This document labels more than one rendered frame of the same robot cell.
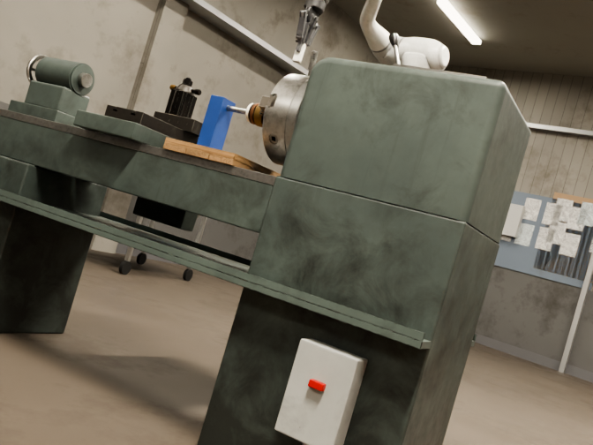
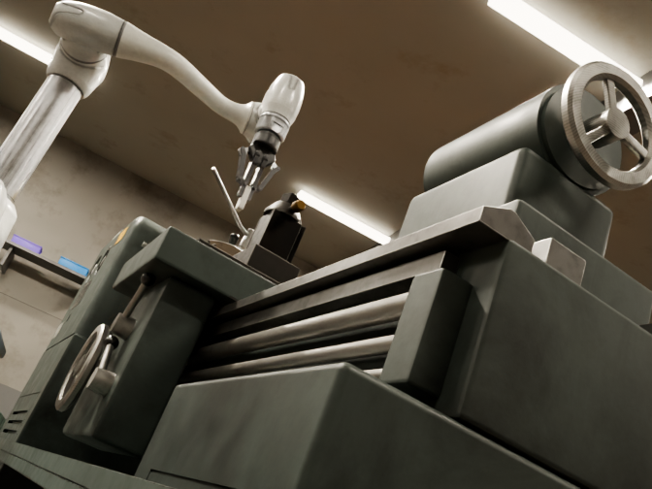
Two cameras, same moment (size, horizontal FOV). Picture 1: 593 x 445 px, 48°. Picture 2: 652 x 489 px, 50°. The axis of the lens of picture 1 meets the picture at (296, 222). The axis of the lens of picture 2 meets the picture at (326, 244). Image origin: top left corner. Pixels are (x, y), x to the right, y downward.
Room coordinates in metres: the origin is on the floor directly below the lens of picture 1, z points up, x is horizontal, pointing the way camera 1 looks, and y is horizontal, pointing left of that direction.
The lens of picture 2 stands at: (3.52, 1.47, 0.55)
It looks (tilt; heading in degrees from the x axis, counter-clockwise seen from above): 24 degrees up; 220
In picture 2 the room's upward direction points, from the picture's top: 22 degrees clockwise
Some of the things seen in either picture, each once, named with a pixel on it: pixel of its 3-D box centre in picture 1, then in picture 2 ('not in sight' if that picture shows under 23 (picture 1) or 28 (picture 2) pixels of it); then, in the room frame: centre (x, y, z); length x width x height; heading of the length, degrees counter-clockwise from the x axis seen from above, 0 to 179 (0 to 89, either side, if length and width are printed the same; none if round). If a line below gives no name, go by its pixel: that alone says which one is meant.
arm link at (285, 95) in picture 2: not in sight; (282, 101); (2.37, 0.14, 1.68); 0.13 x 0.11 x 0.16; 54
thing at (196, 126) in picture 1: (180, 124); (252, 277); (2.60, 0.55, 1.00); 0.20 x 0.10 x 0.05; 61
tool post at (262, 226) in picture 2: (181, 105); (273, 244); (2.60, 0.57, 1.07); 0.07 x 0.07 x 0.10; 61
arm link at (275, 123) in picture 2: not in sight; (271, 130); (2.38, 0.16, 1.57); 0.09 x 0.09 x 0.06
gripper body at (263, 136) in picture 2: (312, 11); (262, 150); (2.37, 0.16, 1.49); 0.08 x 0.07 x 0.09; 151
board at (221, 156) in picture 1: (227, 162); not in sight; (2.37, 0.30, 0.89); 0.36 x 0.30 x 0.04; 151
